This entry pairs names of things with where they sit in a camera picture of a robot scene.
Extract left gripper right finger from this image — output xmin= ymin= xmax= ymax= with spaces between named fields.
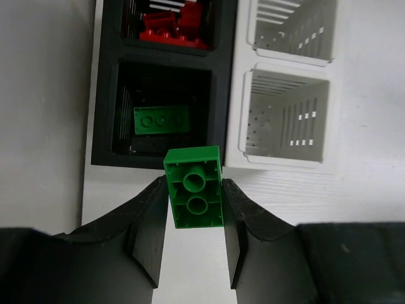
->
xmin=222 ymin=179 xmax=404 ymax=303

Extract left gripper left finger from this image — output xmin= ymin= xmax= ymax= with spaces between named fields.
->
xmin=1 ymin=176 xmax=168 ymax=303

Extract green two-by-two lego brick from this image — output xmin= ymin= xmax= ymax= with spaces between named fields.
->
xmin=163 ymin=146 xmax=223 ymax=229

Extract white slatted container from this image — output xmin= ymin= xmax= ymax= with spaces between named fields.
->
xmin=225 ymin=1 xmax=340 ymax=174

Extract black slatted container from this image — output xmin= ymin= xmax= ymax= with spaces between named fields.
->
xmin=91 ymin=1 xmax=238 ymax=169

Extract red lego pieces in bin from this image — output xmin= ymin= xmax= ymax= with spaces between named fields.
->
xmin=139 ymin=1 xmax=208 ymax=50

